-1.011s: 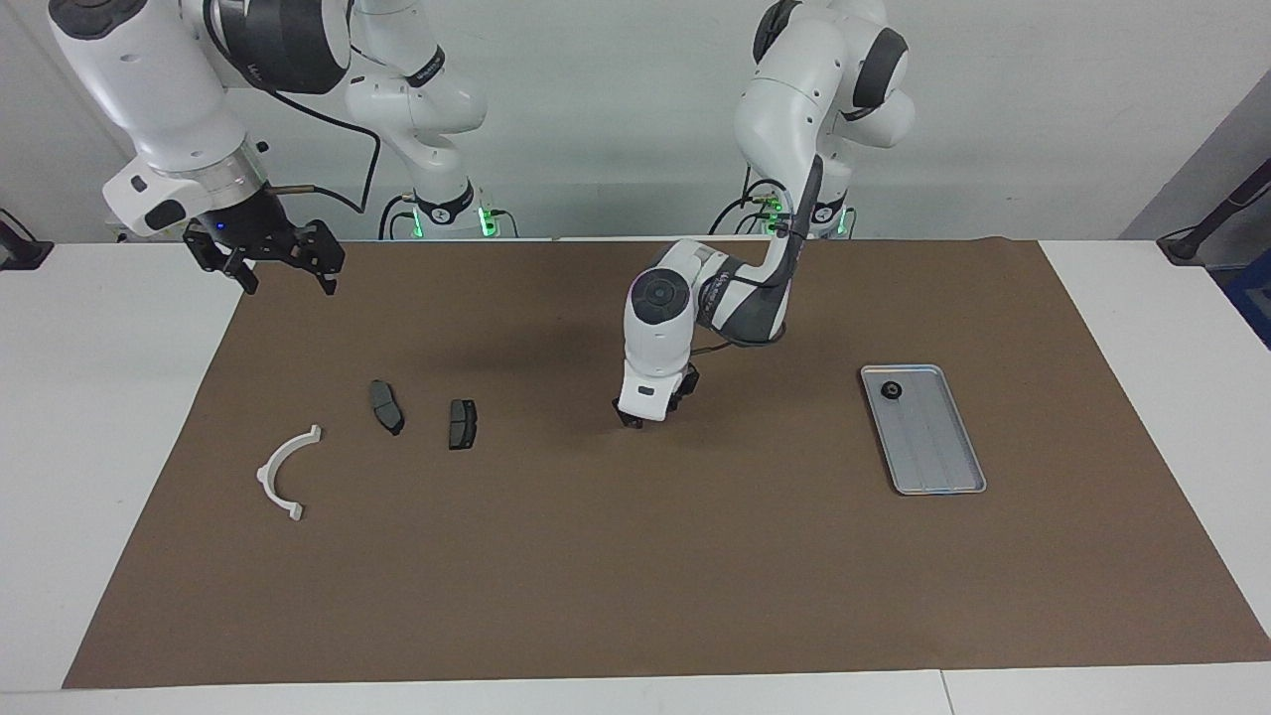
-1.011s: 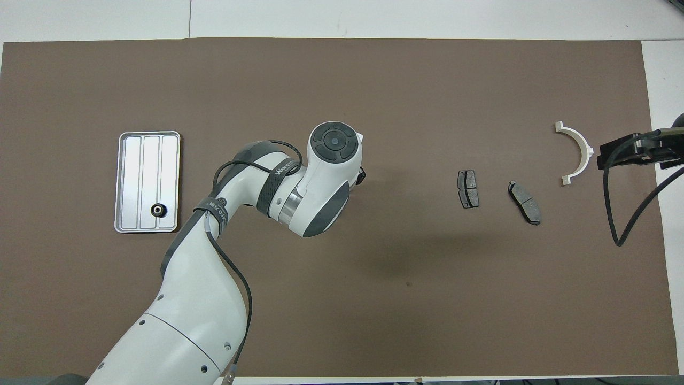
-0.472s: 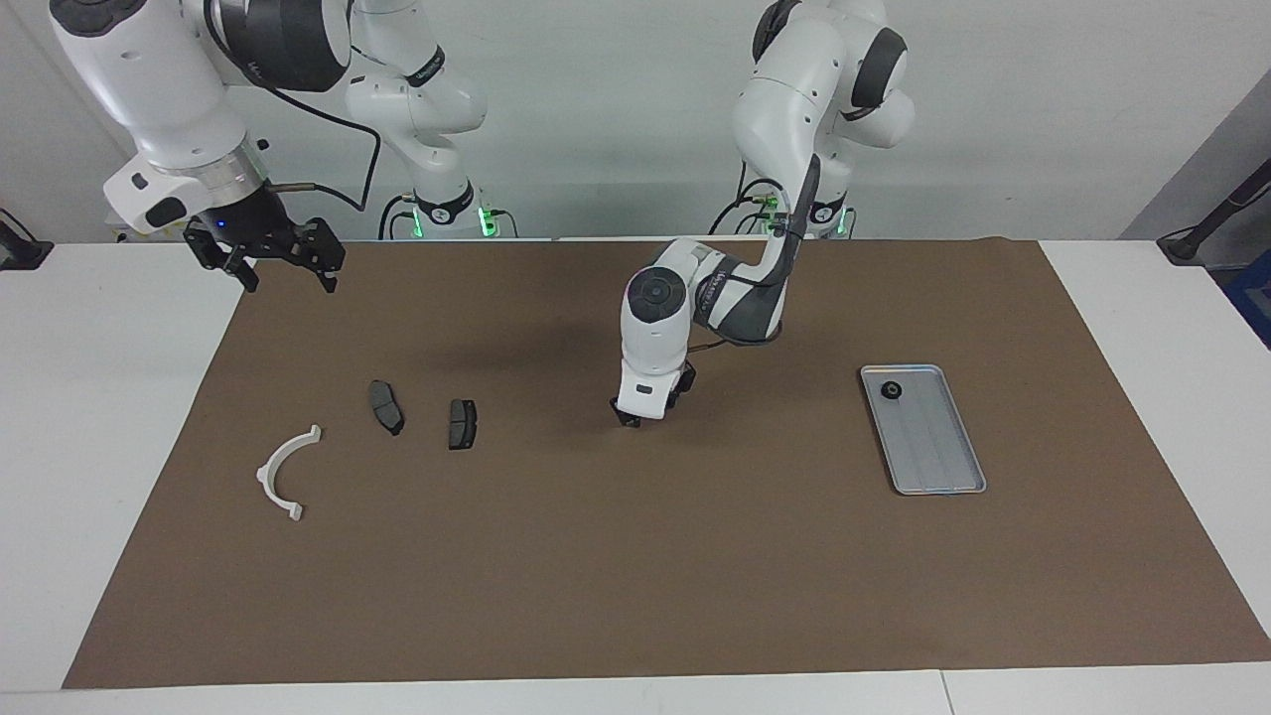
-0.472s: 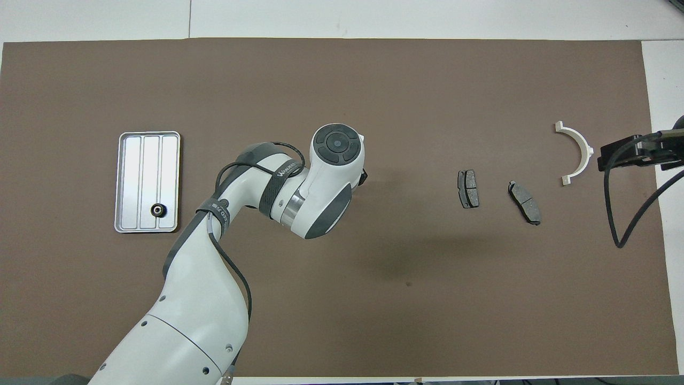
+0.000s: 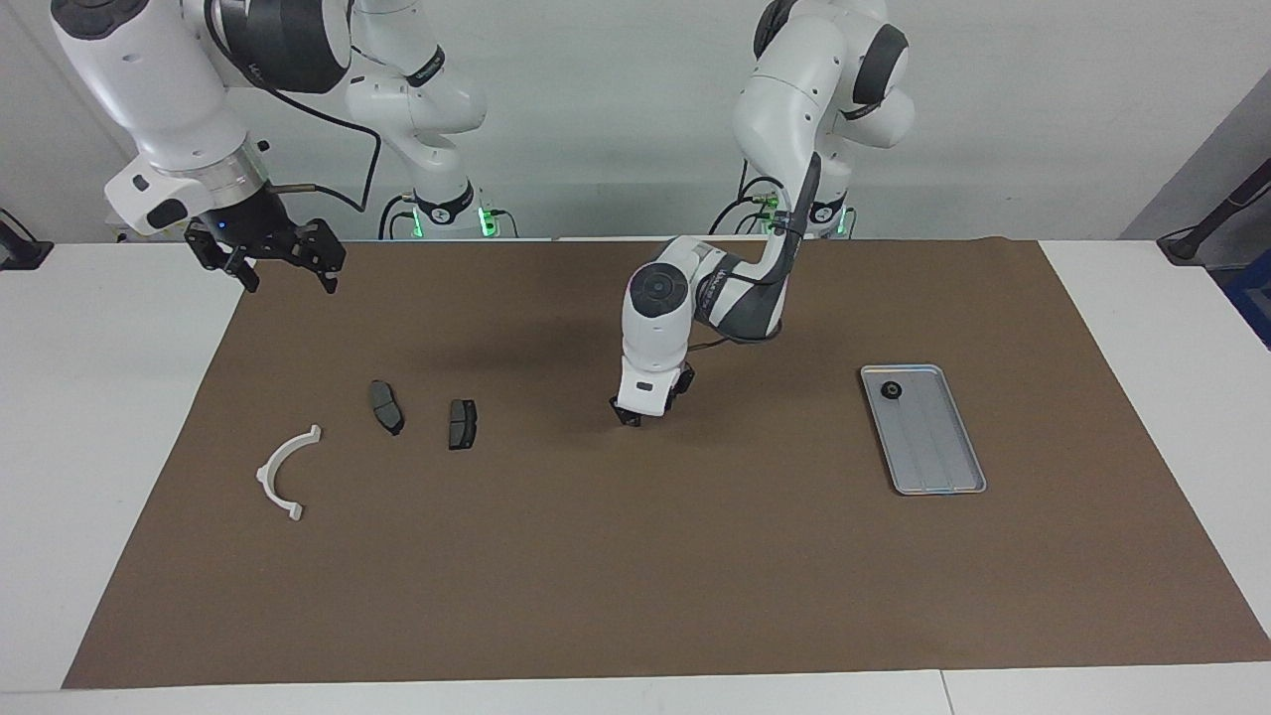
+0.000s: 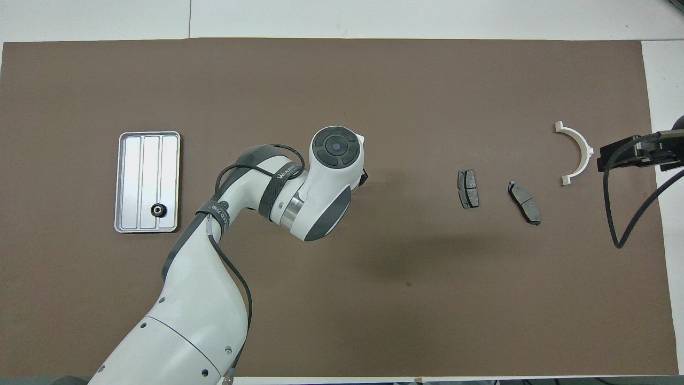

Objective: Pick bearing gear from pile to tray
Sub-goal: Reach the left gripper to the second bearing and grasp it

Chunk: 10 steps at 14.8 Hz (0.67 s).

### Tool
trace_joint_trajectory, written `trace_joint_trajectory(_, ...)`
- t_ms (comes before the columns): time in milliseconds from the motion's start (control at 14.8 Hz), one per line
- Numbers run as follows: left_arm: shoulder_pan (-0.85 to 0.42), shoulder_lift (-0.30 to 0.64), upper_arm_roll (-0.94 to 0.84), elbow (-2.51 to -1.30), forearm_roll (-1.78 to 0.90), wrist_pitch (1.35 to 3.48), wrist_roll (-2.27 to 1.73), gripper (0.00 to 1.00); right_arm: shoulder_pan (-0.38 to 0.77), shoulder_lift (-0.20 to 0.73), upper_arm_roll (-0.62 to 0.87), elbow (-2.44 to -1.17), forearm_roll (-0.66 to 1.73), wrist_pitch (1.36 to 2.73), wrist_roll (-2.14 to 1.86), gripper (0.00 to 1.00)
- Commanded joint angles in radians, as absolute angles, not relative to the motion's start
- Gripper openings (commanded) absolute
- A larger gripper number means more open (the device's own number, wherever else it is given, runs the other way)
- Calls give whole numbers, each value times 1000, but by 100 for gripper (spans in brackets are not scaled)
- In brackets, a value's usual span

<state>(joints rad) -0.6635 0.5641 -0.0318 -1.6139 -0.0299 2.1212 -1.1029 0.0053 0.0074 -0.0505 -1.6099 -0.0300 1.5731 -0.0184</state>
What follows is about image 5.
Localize small black clamp stand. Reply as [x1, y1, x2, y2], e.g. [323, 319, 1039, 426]
[0, 208, 54, 271]

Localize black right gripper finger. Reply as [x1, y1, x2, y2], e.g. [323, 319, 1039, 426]
[185, 226, 261, 294]
[286, 220, 347, 294]

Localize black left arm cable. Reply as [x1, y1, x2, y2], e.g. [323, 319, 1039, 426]
[689, 184, 797, 352]

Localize blue crate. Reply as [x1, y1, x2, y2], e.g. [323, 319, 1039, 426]
[1223, 253, 1271, 351]

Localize long black clamp stand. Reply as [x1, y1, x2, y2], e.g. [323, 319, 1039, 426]
[1157, 157, 1271, 267]

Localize white half-ring bracket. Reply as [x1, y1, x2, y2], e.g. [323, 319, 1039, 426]
[255, 424, 324, 522]

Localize brown table mat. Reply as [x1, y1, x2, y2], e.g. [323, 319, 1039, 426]
[62, 238, 1271, 690]

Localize black left base cables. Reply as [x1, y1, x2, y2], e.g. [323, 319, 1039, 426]
[709, 159, 787, 236]

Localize long grey brake pad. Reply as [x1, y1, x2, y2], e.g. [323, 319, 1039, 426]
[368, 379, 406, 437]

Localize silver ribbed metal tray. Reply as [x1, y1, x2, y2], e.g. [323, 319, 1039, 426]
[860, 364, 988, 497]

